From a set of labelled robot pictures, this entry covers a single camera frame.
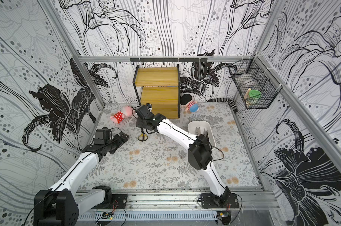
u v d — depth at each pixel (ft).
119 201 2.41
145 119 2.12
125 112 3.42
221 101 3.89
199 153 1.69
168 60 3.01
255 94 2.59
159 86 3.63
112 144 2.35
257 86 2.61
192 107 3.61
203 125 3.31
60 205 1.33
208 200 2.38
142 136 3.23
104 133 2.13
